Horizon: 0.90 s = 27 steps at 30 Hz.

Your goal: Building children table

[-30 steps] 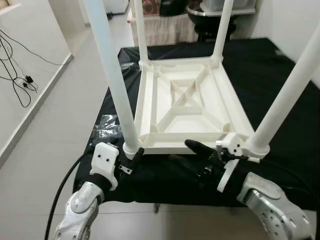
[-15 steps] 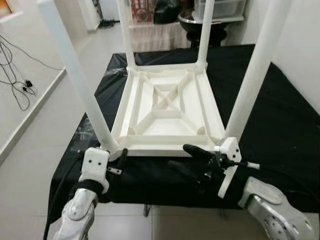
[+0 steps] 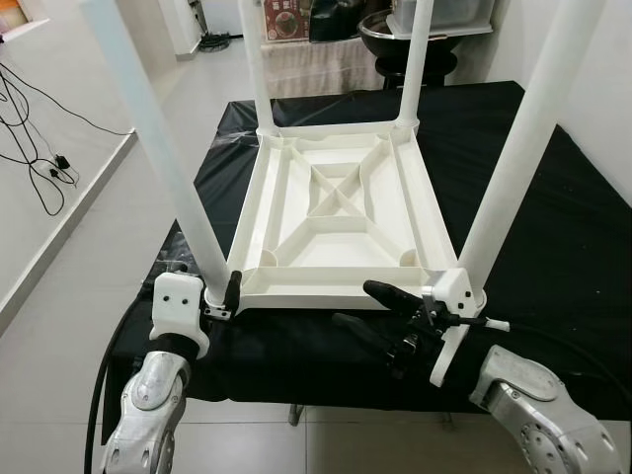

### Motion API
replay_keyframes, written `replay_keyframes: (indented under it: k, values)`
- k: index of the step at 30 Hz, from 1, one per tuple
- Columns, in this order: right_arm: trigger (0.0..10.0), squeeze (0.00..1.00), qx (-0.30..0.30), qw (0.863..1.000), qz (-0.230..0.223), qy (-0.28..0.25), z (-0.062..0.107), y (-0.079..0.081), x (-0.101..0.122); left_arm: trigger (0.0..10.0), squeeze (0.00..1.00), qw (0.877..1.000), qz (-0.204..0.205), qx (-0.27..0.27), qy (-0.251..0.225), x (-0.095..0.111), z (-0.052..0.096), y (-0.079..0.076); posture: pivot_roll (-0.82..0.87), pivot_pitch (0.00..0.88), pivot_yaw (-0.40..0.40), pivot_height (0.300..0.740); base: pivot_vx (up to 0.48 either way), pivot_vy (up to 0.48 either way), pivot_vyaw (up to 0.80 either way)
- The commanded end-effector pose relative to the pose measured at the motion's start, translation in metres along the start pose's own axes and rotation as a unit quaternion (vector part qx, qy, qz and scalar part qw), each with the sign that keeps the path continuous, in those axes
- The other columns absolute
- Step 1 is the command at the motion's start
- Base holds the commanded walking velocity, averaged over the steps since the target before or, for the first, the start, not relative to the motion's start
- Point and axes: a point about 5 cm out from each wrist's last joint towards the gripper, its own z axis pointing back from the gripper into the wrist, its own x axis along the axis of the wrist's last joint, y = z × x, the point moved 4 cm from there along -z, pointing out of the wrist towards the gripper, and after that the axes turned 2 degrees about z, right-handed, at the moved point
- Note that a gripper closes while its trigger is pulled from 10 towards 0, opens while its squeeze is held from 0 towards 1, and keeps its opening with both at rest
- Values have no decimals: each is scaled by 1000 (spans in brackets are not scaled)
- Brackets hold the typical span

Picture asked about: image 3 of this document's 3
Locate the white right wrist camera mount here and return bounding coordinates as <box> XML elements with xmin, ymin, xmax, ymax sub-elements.
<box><xmin>420</xmin><ymin>269</ymin><xmax>513</xmax><ymax>384</ymax></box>

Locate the white cabinet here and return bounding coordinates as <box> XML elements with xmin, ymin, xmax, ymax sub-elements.
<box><xmin>158</xmin><ymin>0</ymin><xmax>208</xmax><ymax>55</ymax></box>

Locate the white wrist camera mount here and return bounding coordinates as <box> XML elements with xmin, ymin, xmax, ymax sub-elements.
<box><xmin>151</xmin><ymin>274</ymin><xmax>213</xmax><ymax>358</ymax></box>
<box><xmin>420</xmin><ymin>269</ymin><xmax>513</xmax><ymax>384</ymax></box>

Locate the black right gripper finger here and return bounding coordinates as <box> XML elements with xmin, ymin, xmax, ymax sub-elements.
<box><xmin>363</xmin><ymin>279</ymin><xmax>428</xmax><ymax>318</ymax></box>
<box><xmin>333</xmin><ymin>313</ymin><xmax>402</xmax><ymax>362</ymax></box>

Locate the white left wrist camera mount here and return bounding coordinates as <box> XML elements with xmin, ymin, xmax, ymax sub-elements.
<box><xmin>151</xmin><ymin>274</ymin><xmax>213</xmax><ymax>358</ymax></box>

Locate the red printed box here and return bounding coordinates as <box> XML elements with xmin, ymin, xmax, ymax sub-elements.
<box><xmin>262</xmin><ymin>0</ymin><xmax>312</xmax><ymax>42</ymax></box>

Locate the grey metal folding table frame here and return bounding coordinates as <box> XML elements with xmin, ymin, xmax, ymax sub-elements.
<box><xmin>286</xmin><ymin>403</ymin><xmax>455</xmax><ymax>428</ymax></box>

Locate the black tablecloth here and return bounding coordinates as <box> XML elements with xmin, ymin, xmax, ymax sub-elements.
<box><xmin>104</xmin><ymin>81</ymin><xmax>632</xmax><ymax>416</ymax></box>

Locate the clear plastic drawer box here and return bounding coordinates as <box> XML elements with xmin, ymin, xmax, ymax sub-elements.
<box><xmin>385</xmin><ymin>0</ymin><xmax>495</xmax><ymax>39</ymax></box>

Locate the white plastic table top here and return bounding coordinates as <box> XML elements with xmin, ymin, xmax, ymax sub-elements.
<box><xmin>202</xmin><ymin>118</ymin><xmax>490</xmax><ymax>312</ymax></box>

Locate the beige fringed cloth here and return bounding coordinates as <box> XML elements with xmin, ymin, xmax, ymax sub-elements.
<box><xmin>259</xmin><ymin>38</ymin><xmax>396</xmax><ymax>100</ymax></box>

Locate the dark metal bowl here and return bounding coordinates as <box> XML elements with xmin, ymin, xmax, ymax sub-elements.
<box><xmin>357</xmin><ymin>12</ymin><xmax>465</xmax><ymax>65</ymax></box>

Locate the white plastic table leg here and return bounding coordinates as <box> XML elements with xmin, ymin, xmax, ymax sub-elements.
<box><xmin>457</xmin><ymin>0</ymin><xmax>605</xmax><ymax>297</ymax></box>
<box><xmin>398</xmin><ymin>0</ymin><xmax>434</xmax><ymax>127</ymax></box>
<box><xmin>235</xmin><ymin>0</ymin><xmax>277</xmax><ymax>134</ymax></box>
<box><xmin>81</xmin><ymin>0</ymin><xmax>235</xmax><ymax>297</ymax></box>

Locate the black wall cable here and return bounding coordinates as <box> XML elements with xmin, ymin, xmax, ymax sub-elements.
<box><xmin>0</xmin><ymin>64</ymin><xmax>134</xmax><ymax>137</ymax></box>
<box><xmin>0</xmin><ymin>74</ymin><xmax>80</xmax><ymax>216</ymax></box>

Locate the black wooden stool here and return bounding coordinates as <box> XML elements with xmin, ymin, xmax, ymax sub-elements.
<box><xmin>375</xmin><ymin>54</ymin><xmax>465</xmax><ymax>92</ymax></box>

